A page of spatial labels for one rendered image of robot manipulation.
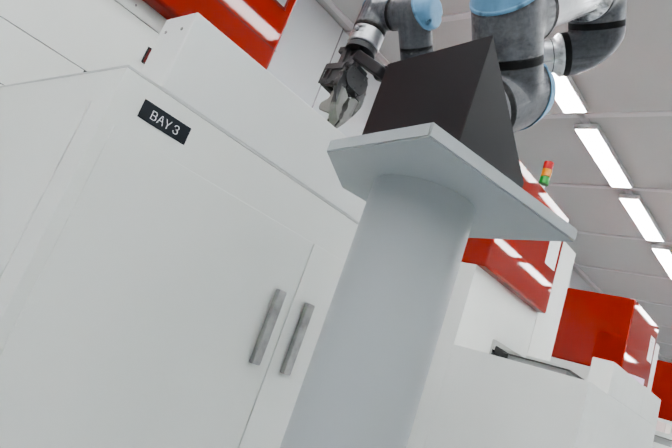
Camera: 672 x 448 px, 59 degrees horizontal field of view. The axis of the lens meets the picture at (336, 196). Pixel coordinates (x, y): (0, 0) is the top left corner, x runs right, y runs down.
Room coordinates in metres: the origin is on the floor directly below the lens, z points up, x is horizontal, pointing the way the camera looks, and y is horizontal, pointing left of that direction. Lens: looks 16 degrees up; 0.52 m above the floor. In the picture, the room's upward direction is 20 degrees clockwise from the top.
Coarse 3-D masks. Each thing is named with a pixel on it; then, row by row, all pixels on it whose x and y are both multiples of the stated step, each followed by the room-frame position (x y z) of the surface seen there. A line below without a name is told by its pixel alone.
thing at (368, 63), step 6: (360, 54) 1.18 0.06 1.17; (366, 54) 1.16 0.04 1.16; (360, 60) 1.17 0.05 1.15; (366, 60) 1.16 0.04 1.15; (372, 60) 1.14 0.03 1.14; (366, 66) 1.15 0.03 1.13; (372, 66) 1.14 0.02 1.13; (378, 66) 1.12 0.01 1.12; (384, 66) 1.13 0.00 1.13; (372, 72) 1.14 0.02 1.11; (378, 72) 1.12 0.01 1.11; (384, 72) 1.12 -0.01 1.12; (378, 78) 1.14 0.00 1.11
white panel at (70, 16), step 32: (0, 0) 1.21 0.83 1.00; (32, 0) 1.25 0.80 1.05; (64, 0) 1.29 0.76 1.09; (96, 0) 1.33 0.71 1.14; (128, 0) 1.38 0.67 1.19; (0, 32) 1.23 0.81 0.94; (32, 32) 1.27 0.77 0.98; (64, 32) 1.31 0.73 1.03; (96, 32) 1.36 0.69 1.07; (128, 32) 1.41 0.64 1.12; (0, 64) 1.25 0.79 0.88; (32, 64) 1.29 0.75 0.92; (64, 64) 1.34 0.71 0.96; (96, 64) 1.38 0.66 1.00; (128, 64) 1.43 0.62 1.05
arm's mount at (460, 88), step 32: (416, 64) 0.84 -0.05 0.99; (448, 64) 0.78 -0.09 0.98; (480, 64) 0.72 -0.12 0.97; (384, 96) 0.88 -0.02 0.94; (416, 96) 0.82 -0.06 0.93; (448, 96) 0.76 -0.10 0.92; (480, 96) 0.73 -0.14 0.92; (384, 128) 0.86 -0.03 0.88; (448, 128) 0.74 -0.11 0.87; (480, 128) 0.74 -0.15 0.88; (512, 128) 0.77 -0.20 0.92; (512, 160) 0.78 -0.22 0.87
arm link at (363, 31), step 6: (360, 24) 1.18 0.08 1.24; (366, 24) 1.18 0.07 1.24; (354, 30) 1.20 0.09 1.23; (360, 30) 1.18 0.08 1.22; (366, 30) 1.18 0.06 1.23; (372, 30) 1.18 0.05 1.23; (378, 30) 1.18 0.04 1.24; (354, 36) 1.18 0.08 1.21; (360, 36) 1.18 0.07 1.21; (366, 36) 1.18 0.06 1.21; (372, 36) 1.18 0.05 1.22; (378, 36) 1.19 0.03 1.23; (372, 42) 1.18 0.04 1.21; (378, 42) 1.19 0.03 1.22; (378, 48) 1.20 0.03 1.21
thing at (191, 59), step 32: (160, 32) 0.92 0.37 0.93; (192, 32) 0.86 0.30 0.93; (160, 64) 0.88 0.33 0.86; (192, 64) 0.88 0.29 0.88; (224, 64) 0.91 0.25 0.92; (256, 64) 0.95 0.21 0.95; (192, 96) 0.89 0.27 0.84; (224, 96) 0.93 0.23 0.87; (256, 96) 0.97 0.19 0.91; (288, 96) 1.02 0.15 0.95; (224, 128) 0.95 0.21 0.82; (256, 128) 0.99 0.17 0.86; (288, 128) 1.04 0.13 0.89; (320, 128) 1.09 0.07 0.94; (288, 160) 1.06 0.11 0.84; (320, 160) 1.11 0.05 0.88; (320, 192) 1.13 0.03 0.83
